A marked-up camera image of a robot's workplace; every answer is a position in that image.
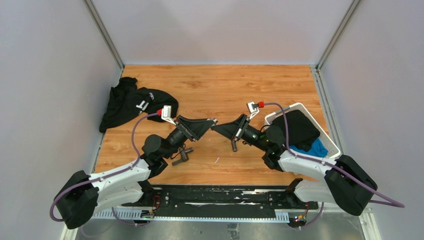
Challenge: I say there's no black cloth in basket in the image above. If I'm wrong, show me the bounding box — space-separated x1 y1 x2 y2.
266 110 321 151

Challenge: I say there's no grey faucet with lever handle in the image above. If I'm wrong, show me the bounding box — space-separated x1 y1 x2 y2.
231 139 238 152

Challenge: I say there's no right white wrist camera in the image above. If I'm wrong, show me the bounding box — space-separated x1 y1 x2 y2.
246 101 260 120

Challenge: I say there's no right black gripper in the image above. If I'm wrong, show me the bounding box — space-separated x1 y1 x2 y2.
212 114 270 152

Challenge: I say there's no blue cloth in basket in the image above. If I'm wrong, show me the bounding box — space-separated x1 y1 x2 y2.
289 138 329 158

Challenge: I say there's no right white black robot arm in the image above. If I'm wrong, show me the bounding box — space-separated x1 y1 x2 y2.
211 114 378 216

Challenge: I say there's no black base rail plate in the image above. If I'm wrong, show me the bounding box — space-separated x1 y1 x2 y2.
96 184 321 223

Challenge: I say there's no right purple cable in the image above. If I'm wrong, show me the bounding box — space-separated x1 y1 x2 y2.
257 101 406 209

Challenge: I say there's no black cloth with white print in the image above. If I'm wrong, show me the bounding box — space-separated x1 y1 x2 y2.
99 77 179 133

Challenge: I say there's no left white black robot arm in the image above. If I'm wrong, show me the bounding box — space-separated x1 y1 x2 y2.
49 115 217 230

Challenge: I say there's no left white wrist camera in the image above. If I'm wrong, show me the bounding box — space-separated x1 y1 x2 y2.
161 105 177 126

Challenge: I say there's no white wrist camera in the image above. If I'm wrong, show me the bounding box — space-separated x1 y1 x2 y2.
161 105 177 126
246 101 260 120

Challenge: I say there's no grey tee pipe fitting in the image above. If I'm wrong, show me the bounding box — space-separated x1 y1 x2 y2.
207 118 218 127

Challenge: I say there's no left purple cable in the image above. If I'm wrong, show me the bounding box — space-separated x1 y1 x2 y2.
49 109 165 223

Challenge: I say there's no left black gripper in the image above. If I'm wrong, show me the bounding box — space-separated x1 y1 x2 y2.
162 115 214 160

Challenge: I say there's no purple cable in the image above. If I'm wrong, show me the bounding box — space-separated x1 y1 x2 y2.
257 101 406 209
49 109 165 223

